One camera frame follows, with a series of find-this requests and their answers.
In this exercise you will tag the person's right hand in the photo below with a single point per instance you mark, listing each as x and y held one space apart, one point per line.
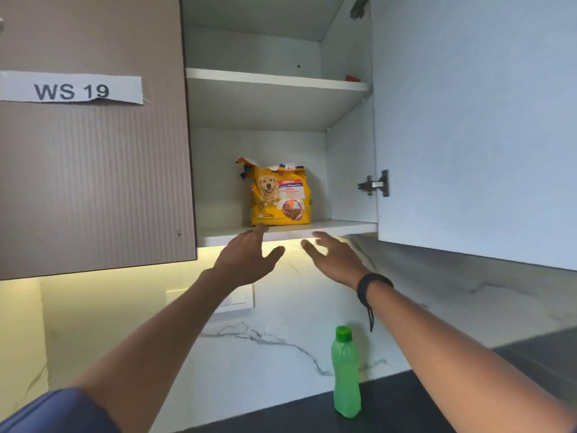
340 263

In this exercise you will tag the person's left hand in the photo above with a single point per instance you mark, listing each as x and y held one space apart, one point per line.
243 259

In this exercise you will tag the person's right thumb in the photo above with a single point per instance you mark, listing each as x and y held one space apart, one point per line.
312 251

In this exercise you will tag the person's left thumb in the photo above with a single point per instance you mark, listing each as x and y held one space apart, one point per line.
274 254

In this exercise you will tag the person's right forearm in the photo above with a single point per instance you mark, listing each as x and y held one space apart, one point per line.
450 360

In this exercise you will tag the person's left forearm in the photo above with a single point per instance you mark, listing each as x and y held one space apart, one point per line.
162 347

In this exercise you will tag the yellow dog food bag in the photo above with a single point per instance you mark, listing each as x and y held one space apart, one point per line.
280 198

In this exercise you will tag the black wristband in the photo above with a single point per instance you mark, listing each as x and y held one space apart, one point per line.
366 280

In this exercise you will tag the metal cabinet hinge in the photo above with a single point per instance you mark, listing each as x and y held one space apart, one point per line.
359 6
375 184

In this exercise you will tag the green plastic bottle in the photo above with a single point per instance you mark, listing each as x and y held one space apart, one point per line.
346 378

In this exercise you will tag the white cabinet shelf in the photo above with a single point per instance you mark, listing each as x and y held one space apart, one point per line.
270 101

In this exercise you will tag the small red object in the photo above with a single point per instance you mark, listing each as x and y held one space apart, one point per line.
352 78

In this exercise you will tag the brown ribbed cabinet door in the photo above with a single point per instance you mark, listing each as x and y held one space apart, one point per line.
94 184

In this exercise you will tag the white open cabinet door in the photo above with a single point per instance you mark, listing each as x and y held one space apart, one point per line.
473 121

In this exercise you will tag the white paper label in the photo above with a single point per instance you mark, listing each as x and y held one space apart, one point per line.
67 87

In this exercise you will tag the blue sleeve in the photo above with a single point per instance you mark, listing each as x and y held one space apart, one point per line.
54 412

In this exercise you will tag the white wall switch plate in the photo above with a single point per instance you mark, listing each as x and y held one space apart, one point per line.
241 299

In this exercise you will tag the white wall cabinet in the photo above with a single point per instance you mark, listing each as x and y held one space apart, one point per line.
351 175

